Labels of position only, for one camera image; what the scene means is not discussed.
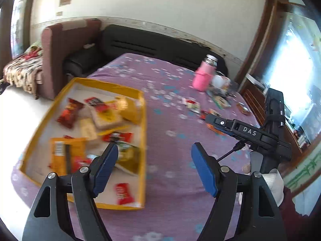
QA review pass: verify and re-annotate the small red candy packet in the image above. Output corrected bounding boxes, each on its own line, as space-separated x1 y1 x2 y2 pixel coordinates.
115 183 134 205

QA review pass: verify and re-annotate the orange edged cracker packet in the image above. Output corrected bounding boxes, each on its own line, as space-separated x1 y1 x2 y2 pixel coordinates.
205 108 225 136

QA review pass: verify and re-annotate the dark red candy wrapper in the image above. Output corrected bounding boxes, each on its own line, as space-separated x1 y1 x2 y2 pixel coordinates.
57 98 84 129

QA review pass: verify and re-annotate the golden yellow snack pouch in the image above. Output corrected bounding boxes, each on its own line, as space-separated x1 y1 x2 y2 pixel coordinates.
115 96 143 125

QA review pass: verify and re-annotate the dark red sleeve forearm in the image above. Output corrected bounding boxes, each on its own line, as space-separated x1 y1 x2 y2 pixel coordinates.
279 187 311 240

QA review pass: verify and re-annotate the white gloved right hand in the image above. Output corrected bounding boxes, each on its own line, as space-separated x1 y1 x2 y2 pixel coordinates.
238 163 284 207

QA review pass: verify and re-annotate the brown wrapped snack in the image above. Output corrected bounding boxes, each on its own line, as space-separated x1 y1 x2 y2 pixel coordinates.
237 102 251 116

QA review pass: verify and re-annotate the orange snack bag in box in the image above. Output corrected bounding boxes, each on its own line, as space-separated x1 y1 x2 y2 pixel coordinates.
50 138 87 176

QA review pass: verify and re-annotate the white plastic bag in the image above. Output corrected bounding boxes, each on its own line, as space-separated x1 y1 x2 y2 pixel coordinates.
211 75 231 90

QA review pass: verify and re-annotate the red green white snack packet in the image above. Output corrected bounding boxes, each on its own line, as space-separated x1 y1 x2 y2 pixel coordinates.
182 98 201 114

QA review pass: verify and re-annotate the pink knit-sleeved bottle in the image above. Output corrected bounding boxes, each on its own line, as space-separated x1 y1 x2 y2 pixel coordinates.
192 54 218 92

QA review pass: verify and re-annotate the purple floral tablecloth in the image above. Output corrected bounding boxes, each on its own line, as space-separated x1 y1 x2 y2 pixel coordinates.
11 52 262 241

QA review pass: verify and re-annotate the red snack bar in box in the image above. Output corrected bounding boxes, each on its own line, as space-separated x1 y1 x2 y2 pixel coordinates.
102 132 133 143

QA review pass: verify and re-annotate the yellow cardboard box tray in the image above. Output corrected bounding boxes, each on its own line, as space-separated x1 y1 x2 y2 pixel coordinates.
20 78 146 210

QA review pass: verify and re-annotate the yellow biscuit pack in box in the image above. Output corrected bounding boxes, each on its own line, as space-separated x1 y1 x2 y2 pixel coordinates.
90 103 123 130

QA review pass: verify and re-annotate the floral patterned blanket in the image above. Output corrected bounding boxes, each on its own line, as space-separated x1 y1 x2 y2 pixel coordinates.
1 41 43 99

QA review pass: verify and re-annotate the maroon armchair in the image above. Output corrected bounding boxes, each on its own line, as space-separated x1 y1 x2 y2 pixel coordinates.
39 18 102 100

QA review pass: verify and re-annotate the black sofa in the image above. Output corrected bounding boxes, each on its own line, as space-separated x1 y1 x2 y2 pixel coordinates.
63 25 229 77

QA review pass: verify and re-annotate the black cable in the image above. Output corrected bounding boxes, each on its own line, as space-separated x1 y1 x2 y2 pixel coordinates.
216 140 247 162

